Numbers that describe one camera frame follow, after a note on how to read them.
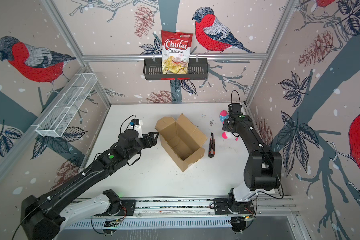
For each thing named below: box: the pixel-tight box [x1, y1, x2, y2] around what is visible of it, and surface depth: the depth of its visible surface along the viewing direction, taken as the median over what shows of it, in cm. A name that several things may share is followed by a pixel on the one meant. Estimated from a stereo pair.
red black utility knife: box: [208, 132, 216, 158], surface depth 97 cm
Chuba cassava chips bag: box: [160, 30, 193, 75], surface depth 86 cm
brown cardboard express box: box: [154, 113, 208, 172], surface depth 87 cm
